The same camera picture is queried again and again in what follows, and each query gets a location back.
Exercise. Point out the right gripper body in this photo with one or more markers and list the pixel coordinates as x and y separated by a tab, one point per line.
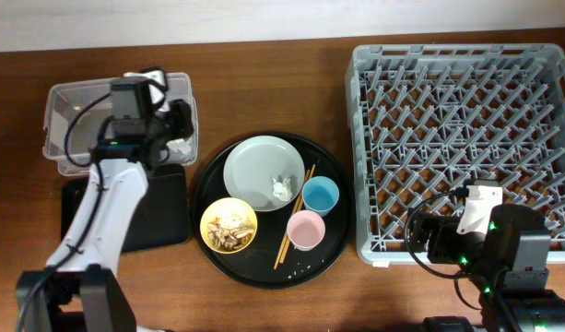
446	245

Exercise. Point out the grey plate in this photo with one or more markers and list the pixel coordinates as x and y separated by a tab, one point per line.
251	166

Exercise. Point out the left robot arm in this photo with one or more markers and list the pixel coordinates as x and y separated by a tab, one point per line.
78	289

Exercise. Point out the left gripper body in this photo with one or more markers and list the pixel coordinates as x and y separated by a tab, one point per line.
158	125

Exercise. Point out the blue cup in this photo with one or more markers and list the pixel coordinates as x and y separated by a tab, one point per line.
320	194

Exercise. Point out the yellow bowl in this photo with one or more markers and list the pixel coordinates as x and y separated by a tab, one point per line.
221	208

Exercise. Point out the white tissue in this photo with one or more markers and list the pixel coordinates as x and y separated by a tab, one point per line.
282	189
180	146

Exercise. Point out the pink cup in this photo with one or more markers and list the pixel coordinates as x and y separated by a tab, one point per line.
305	230

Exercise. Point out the grey dishwasher rack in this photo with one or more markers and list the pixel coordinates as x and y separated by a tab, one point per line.
425	118

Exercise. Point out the black rectangular tray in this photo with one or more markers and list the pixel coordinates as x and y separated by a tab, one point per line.
162	217

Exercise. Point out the food scraps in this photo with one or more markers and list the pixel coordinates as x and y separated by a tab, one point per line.
230	233

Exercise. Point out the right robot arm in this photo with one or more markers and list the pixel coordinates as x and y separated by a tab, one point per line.
507	264

